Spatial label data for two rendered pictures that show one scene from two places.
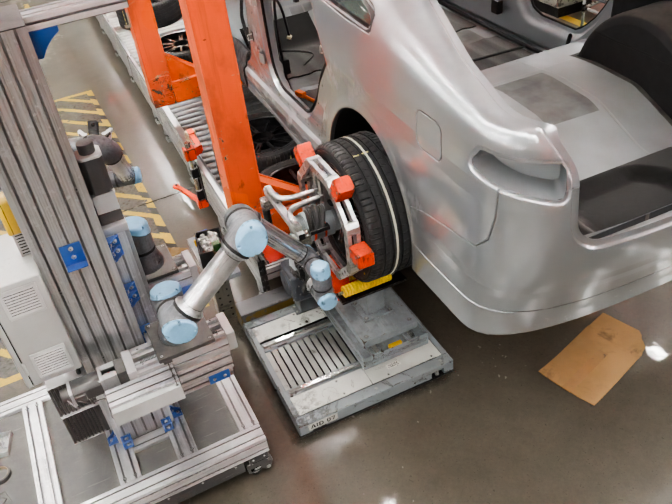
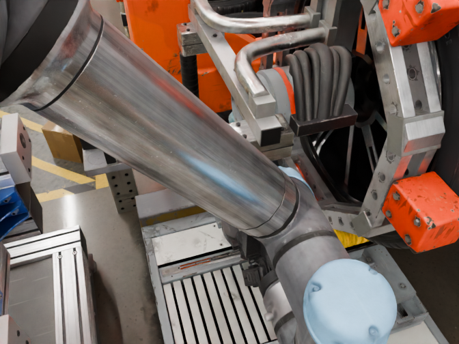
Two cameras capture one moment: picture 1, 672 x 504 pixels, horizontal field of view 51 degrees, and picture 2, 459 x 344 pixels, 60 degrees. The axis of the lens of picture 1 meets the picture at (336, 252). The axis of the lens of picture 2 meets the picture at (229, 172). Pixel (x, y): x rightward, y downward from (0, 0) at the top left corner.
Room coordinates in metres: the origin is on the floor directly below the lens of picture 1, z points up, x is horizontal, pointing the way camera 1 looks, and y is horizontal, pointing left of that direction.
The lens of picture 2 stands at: (1.92, 0.16, 1.31)
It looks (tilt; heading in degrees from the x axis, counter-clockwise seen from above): 45 degrees down; 3
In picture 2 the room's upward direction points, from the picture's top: straight up
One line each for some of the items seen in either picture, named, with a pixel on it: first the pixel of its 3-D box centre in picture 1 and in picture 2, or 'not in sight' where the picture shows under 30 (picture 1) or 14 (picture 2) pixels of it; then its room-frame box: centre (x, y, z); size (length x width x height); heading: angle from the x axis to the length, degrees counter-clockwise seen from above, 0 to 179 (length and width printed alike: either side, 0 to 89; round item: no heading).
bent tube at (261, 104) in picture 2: (307, 204); (298, 44); (2.47, 0.09, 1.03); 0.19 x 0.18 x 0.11; 111
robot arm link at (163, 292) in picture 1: (168, 301); not in sight; (2.02, 0.64, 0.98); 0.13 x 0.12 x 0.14; 20
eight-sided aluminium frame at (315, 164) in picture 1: (329, 218); (323, 95); (2.61, 0.01, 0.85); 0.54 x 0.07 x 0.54; 21
